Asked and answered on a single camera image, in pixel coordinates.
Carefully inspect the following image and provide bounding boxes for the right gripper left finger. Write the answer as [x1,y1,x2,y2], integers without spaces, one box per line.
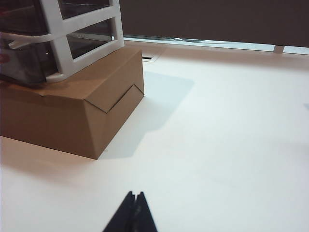
[102,190,137,232]

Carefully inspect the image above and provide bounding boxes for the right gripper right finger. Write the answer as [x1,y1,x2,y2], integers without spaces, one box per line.
[135,190,158,232]

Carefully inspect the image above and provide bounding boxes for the smoky drawer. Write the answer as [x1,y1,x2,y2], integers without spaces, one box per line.
[0,18,114,88]
[0,0,114,37]

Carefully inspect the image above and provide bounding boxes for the smoky drawer between two drawers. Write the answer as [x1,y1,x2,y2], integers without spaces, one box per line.
[0,0,114,37]

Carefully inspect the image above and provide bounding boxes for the brown cardboard box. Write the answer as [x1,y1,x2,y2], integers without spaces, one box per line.
[0,47,146,160]

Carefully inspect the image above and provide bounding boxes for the grey-brown desk partition panel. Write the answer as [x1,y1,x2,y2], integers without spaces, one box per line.
[119,0,309,49]

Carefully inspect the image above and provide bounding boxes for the white plastic drawer cabinet frame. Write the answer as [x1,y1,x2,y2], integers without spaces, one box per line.
[0,0,126,84]

